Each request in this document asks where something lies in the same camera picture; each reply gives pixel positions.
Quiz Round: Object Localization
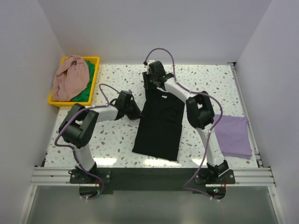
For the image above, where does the black t shirt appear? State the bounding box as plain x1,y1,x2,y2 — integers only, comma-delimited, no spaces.
132,89,185,161

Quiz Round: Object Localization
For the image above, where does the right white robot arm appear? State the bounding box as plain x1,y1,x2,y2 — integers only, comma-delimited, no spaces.
142,61,229,183

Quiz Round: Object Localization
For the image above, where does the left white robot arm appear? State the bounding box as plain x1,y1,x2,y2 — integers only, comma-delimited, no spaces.
54,91,141,183

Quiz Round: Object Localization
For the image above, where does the green t shirt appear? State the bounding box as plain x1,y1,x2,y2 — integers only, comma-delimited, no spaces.
71,61,95,102

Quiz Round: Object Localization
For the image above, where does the pink t shirt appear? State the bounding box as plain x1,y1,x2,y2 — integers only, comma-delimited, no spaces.
52,55,89,102

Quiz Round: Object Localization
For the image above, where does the folded purple t shirt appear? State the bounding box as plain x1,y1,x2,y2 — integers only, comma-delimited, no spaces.
214,115,252,159

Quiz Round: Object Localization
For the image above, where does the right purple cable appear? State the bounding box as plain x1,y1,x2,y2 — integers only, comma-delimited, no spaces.
142,48,222,194

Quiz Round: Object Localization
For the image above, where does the aluminium front rail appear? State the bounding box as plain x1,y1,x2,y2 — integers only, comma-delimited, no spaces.
30,167,276,187

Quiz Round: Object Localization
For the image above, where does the aluminium rail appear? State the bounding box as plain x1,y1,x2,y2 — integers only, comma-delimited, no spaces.
30,167,276,187
228,61,264,168

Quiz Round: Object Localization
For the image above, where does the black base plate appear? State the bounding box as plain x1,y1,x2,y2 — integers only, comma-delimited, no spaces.
68,168,236,199

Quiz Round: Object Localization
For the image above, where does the aluminium right side rail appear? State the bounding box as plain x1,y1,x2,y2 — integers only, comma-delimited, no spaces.
228,61,264,168

